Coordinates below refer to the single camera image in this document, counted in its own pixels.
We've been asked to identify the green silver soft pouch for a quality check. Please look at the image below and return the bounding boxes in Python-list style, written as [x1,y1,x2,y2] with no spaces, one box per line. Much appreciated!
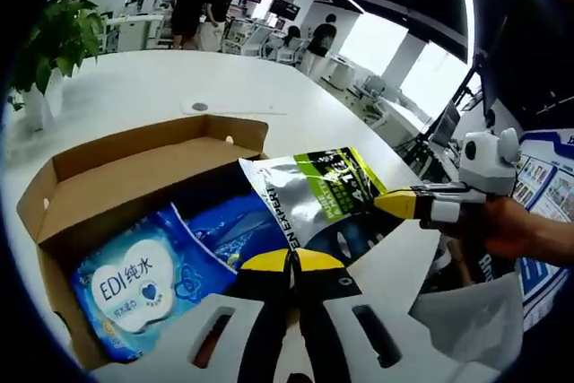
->
[237,145,407,267]

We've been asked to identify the dark hanging display screen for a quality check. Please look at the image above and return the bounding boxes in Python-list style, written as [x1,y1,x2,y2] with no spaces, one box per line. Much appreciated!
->
[270,0,301,22]

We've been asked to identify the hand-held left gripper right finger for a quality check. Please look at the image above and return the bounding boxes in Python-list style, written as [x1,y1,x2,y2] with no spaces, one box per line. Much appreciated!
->
[293,247,501,383]

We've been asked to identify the brown cardboard shoe box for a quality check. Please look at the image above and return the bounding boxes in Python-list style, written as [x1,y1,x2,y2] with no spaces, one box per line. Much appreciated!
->
[16,113,270,370]

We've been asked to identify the blue wet wipes pack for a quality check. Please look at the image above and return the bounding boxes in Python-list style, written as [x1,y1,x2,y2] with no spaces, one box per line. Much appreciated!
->
[69,210,239,364]

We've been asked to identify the blue soft refill pouch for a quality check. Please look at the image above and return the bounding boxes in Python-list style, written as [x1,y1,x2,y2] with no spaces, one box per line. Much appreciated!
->
[171,183,292,274]

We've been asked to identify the dark wall screen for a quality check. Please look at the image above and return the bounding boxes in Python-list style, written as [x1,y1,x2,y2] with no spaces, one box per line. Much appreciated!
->
[482,14,512,119]

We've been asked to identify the desk computer monitor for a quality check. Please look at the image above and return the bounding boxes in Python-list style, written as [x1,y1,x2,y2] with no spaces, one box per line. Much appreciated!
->
[430,99,462,150]

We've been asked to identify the person's right hand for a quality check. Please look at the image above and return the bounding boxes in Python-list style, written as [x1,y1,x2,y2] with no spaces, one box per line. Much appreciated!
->
[448,196,539,263]

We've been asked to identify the white office chair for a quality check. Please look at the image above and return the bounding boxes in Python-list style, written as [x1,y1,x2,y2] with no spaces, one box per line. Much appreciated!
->
[241,26,275,57]

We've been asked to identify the white office cabinet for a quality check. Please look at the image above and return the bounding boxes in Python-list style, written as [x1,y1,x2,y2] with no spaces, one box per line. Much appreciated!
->
[105,13,165,53]

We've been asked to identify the potted green plant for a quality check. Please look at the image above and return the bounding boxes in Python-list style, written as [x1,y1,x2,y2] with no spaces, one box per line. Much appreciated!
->
[6,0,105,133]

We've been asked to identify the person's dark clothing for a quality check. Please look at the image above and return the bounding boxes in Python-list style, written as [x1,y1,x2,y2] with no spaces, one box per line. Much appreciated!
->
[423,239,517,297]

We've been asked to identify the long ceiling light strip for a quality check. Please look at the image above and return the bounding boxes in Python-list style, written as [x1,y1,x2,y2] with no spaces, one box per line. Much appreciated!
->
[451,0,477,65]

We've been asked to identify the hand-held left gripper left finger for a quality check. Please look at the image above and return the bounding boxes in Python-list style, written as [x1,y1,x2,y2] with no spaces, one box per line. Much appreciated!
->
[91,248,295,383]

